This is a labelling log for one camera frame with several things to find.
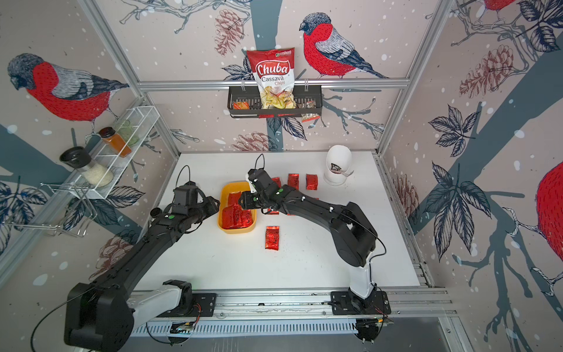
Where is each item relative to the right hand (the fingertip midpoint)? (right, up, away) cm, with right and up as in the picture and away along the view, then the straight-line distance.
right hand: (240, 201), depth 84 cm
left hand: (-8, +1, +1) cm, 8 cm away
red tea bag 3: (+30, +6, +23) cm, 39 cm away
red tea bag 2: (+12, -7, +12) cm, 19 cm away
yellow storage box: (-11, +2, +14) cm, 18 cm away
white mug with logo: (+44, +17, +24) cm, 53 cm away
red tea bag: (+21, +7, +23) cm, 32 cm away
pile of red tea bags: (-5, -7, +8) cm, 12 cm away
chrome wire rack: (-45, +2, -23) cm, 51 cm away
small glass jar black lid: (-35, -5, +2) cm, 35 cm away
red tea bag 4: (+12, -16, +4) cm, 20 cm away
